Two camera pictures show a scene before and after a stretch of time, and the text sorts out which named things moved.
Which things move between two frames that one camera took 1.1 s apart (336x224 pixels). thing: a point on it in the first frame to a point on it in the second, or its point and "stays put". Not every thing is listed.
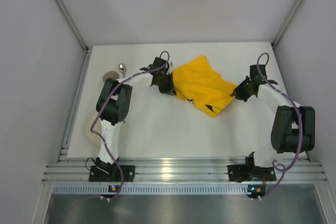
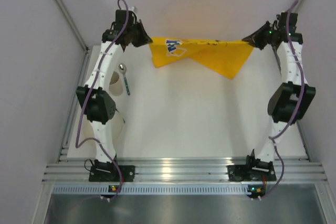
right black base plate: x=244 y=173 stays put
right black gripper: x=240 y=92 to x=262 y=36
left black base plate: x=96 y=174 stays put
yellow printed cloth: x=198 y=82 to x=229 y=57
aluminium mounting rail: x=294 y=169 stays put
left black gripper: x=169 y=84 to x=138 y=33
